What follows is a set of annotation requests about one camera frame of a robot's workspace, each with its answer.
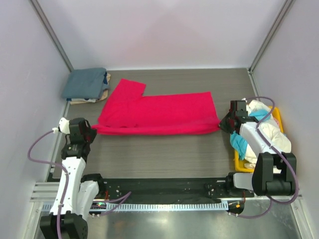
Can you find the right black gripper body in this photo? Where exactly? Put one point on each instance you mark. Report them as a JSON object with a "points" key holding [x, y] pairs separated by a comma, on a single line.
{"points": [[228, 122]]}

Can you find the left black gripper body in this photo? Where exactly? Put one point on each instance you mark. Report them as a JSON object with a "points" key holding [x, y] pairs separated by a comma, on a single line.
{"points": [[87, 132]]}

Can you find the red t shirt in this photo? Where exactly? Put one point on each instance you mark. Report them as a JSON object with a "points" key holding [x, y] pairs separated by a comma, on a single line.
{"points": [[128, 112]]}

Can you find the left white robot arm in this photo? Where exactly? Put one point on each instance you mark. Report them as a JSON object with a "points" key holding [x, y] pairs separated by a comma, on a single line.
{"points": [[67, 218]]}

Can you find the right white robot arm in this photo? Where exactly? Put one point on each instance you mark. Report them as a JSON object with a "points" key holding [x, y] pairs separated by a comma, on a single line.
{"points": [[275, 171]]}

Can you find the light blue t shirt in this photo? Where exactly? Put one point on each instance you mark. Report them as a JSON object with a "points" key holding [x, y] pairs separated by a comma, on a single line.
{"points": [[240, 144]]}

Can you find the cream white t shirt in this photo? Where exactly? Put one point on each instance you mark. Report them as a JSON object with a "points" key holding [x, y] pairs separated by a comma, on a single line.
{"points": [[271, 129]]}

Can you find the yellow plastic bin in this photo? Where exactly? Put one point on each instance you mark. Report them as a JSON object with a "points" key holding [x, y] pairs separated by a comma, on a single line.
{"points": [[240, 164]]}

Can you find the folded blue-grey t shirt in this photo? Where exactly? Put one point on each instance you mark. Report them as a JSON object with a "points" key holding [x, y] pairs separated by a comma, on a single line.
{"points": [[84, 84]]}

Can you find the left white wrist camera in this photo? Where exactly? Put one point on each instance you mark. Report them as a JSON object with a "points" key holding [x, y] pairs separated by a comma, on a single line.
{"points": [[63, 126]]}

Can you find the aluminium rail frame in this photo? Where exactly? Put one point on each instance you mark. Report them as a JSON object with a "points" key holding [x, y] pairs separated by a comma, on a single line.
{"points": [[47, 191]]}

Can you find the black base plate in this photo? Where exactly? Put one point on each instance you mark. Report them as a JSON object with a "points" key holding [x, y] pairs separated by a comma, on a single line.
{"points": [[218, 187]]}

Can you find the slotted white cable duct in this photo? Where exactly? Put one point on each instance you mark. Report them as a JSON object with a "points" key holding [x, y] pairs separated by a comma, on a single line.
{"points": [[223, 206]]}

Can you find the right aluminium frame post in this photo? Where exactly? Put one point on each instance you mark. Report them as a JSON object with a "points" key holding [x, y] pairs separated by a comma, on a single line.
{"points": [[271, 33]]}

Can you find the aluminium frame post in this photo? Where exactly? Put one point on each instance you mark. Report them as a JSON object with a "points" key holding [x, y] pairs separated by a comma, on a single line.
{"points": [[51, 33], [271, 33]]}

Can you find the left aluminium frame post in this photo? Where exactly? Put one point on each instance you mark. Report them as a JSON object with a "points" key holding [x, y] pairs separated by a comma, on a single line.
{"points": [[51, 33]]}

